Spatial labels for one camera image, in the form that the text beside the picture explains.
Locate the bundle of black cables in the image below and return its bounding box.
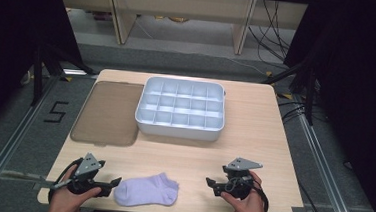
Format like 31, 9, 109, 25
244, 0, 300, 71

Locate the white divided storage box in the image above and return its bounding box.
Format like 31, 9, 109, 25
133, 74, 228, 143

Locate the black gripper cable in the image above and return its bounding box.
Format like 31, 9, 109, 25
47, 156, 85, 207
251, 180, 271, 212

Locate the brown translucent lid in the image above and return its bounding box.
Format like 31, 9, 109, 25
69, 78, 145, 150

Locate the light purple sock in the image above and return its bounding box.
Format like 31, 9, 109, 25
112, 169, 181, 211

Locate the person's left hand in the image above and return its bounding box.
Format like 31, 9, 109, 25
46, 171, 104, 212

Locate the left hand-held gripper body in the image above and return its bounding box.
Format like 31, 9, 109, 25
65, 151, 114, 199

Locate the black metal stand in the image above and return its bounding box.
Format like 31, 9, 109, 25
257, 54, 320, 127
30, 41, 98, 111

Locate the aluminium floor rail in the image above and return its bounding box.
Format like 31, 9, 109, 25
0, 72, 62, 212
289, 110, 368, 212

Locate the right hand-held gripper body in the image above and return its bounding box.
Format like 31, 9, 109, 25
220, 156, 264, 201

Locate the black curtain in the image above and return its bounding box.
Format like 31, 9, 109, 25
272, 0, 376, 212
0, 0, 99, 147

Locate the beige wooden desk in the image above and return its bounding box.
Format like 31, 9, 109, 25
52, 0, 310, 60

